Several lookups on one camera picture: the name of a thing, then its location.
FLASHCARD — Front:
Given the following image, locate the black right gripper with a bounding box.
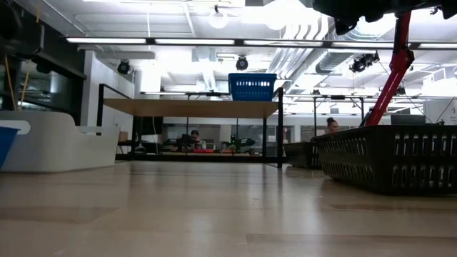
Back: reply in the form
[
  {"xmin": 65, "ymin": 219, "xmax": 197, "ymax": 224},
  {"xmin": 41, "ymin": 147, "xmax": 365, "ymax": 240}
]
[{"xmin": 313, "ymin": 0, "xmax": 379, "ymax": 36}]

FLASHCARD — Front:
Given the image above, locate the blue plastic basket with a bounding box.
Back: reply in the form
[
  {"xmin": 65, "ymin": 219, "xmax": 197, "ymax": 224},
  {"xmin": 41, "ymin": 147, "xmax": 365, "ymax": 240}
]
[
  {"xmin": 228, "ymin": 76, "xmax": 278, "ymax": 102},
  {"xmin": 228, "ymin": 72, "xmax": 278, "ymax": 79},
  {"xmin": 0, "ymin": 126, "xmax": 19, "ymax": 169}
]

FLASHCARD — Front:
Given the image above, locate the white plastic bin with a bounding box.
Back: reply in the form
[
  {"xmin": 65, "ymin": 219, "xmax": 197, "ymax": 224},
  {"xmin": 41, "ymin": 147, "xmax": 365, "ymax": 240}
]
[{"xmin": 0, "ymin": 110, "xmax": 121, "ymax": 174}]

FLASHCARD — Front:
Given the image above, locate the person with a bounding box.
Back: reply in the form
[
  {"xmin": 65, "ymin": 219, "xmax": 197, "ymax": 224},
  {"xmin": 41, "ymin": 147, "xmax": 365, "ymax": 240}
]
[
  {"xmin": 324, "ymin": 116, "xmax": 340, "ymax": 135},
  {"xmin": 189, "ymin": 129, "xmax": 206, "ymax": 151}
]

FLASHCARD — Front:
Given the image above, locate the white round ceiling lamp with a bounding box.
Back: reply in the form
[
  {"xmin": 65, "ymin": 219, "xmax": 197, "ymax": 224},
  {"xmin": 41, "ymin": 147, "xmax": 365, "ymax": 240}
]
[{"xmin": 208, "ymin": 10, "xmax": 229, "ymax": 29}]

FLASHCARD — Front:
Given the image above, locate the black monitor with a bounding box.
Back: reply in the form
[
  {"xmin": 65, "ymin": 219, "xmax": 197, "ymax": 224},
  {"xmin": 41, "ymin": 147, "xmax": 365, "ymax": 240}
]
[{"xmin": 390, "ymin": 114, "xmax": 426, "ymax": 126}]

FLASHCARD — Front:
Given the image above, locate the white cabinet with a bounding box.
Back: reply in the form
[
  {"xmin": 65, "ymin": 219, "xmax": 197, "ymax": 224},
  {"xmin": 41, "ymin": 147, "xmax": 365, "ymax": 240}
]
[{"xmin": 423, "ymin": 99, "xmax": 457, "ymax": 126}]

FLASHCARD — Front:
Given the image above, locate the overhead light bar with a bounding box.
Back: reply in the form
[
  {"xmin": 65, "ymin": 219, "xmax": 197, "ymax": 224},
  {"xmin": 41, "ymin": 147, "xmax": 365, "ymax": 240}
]
[{"xmin": 65, "ymin": 36, "xmax": 457, "ymax": 50}]

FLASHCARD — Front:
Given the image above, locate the black background screen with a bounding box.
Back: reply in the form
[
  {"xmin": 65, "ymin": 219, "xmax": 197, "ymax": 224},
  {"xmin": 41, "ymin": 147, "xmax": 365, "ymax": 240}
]
[{"xmin": 134, "ymin": 116, "xmax": 164, "ymax": 136}]

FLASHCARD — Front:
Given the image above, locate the black metal rack frame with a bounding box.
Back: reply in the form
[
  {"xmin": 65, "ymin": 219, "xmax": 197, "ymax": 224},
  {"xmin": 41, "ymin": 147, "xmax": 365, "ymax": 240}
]
[{"xmin": 313, "ymin": 94, "xmax": 366, "ymax": 129}]

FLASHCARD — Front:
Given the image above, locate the wooden shelf with black frame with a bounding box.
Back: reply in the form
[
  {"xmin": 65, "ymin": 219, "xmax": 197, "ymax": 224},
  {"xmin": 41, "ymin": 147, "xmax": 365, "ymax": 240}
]
[{"xmin": 96, "ymin": 84, "xmax": 285, "ymax": 169}]

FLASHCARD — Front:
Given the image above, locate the black rig frame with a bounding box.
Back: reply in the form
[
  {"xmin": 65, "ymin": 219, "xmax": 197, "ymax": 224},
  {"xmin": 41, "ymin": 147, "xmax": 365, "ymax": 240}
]
[{"xmin": 116, "ymin": 153, "xmax": 285, "ymax": 163}]

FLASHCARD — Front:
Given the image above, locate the yellow cord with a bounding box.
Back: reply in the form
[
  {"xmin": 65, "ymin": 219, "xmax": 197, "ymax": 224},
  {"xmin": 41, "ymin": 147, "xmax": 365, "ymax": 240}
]
[
  {"xmin": 4, "ymin": 56, "xmax": 17, "ymax": 110},
  {"xmin": 19, "ymin": 69, "xmax": 30, "ymax": 108}
]

